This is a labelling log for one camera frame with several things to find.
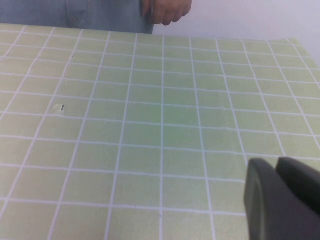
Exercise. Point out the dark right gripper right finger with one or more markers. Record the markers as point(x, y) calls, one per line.
point(302, 182)

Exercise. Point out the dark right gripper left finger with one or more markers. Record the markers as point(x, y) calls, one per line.
point(275, 210)

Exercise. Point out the person's left hand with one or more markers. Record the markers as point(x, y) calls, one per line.
point(170, 11)

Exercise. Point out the small clear tape patch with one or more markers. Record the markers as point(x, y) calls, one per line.
point(58, 108)

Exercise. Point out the blue jeans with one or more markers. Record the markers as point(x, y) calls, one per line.
point(100, 13)

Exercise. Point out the green checked tablecloth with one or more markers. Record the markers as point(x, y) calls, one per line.
point(150, 125)

